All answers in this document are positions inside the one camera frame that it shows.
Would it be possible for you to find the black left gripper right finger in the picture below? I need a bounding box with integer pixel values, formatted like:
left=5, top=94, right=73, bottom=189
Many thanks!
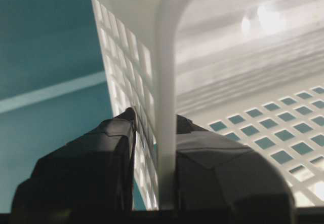
left=175, top=115, right=296, bottom=223

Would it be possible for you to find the white perforated plastic basket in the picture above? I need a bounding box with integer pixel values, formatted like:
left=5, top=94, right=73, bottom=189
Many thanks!
left=92, top=0, right=323, bottom=210

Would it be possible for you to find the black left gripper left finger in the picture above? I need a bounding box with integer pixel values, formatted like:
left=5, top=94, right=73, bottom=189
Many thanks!
left=9, top=108, right=136, bottom=223

